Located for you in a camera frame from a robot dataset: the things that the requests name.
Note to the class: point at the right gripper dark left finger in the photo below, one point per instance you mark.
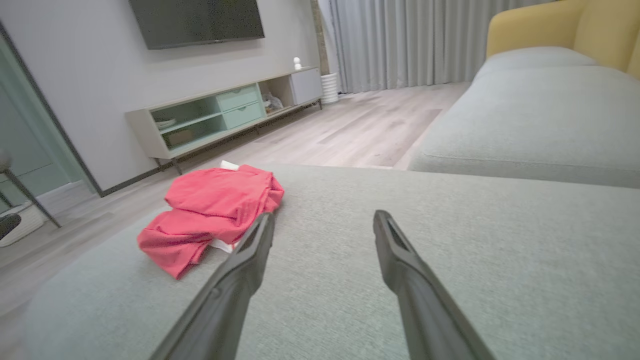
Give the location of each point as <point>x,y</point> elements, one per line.
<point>235,285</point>

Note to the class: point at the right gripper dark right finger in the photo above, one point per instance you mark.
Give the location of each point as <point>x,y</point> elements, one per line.
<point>410,280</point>

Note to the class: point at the red jersey number 23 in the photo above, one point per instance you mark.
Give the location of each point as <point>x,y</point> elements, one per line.
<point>215,200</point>

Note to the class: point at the brown box in cabinet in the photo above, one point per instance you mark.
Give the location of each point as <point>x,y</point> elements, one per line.
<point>179,138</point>

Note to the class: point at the white bowl in cabinet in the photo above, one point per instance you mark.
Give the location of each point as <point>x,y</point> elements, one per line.
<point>166,124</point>

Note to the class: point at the beige green TV cabinet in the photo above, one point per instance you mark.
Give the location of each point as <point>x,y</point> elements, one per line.
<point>240,107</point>

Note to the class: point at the pale clutter in cabinet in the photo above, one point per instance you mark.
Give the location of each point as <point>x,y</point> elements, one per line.
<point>273,103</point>

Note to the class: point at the grey sofa seat cushion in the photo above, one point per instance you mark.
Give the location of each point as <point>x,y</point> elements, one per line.
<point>540,120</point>
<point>540,56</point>

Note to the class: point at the white ribbed vase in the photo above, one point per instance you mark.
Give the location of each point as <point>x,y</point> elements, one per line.
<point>330,89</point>

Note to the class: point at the white woven basket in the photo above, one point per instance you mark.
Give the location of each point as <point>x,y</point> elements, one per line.
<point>27,225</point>

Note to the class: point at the small white figurine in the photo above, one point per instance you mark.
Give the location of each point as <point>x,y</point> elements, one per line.
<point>297,63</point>

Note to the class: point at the grey pleated curtain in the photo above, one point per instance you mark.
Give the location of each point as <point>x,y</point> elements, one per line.
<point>400,40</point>

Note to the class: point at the pale green glass door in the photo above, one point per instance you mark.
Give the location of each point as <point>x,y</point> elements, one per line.
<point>30,130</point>

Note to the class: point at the grey stool metal legs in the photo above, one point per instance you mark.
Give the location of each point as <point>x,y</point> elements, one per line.
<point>4,161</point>

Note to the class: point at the yellow sofa backrest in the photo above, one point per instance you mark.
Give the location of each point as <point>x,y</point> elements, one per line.
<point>550,25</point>

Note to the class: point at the black wall-mounted television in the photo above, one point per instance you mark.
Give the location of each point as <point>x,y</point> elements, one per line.
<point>200,20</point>

